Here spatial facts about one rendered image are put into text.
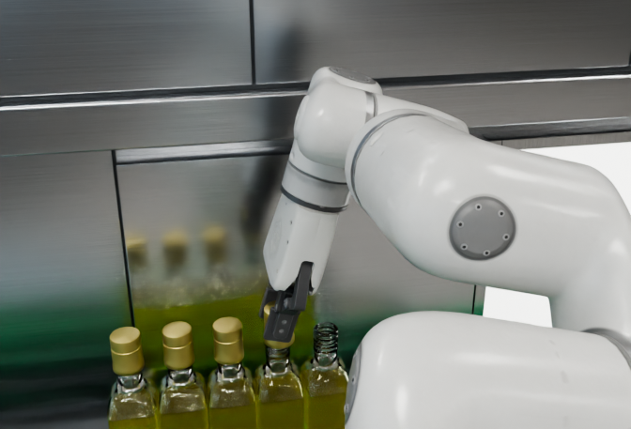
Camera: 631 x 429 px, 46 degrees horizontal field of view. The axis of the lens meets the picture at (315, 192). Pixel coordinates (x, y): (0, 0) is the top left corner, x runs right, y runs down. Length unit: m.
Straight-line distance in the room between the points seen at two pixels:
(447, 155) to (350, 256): 0.58
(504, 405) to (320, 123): 0.35
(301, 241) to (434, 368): 0.43
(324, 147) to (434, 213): 0.26
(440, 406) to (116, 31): 0.65
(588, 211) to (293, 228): 0.38
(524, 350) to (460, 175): 0.10
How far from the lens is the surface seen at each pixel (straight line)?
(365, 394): 0.35
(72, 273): 1.00
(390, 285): 1.02
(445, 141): 0.43
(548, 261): 0.43
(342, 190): 0.75
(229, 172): 0.91
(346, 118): 0.65
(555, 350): 0.38
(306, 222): 0.75
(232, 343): 0.86
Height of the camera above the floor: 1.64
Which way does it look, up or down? 24 degrees down
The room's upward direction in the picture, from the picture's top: straight up
